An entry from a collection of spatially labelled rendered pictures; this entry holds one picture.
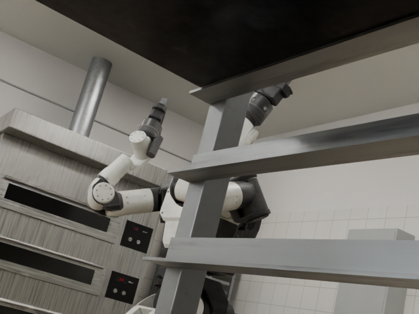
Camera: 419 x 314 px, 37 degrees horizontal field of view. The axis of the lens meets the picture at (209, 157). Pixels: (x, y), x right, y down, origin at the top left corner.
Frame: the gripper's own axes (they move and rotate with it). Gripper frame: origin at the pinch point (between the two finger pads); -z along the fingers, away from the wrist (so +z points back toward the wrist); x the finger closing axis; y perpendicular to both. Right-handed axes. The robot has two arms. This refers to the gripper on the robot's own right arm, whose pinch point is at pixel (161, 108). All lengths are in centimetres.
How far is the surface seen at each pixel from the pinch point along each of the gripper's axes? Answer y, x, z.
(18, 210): 91, -239, -60
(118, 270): 5, -285, -68
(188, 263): -26, 140, 142
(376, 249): -36, 156, 144
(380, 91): -139, -140, -235
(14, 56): 179, -259, -222
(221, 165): -25, 145, 134
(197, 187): -24, 138, 132
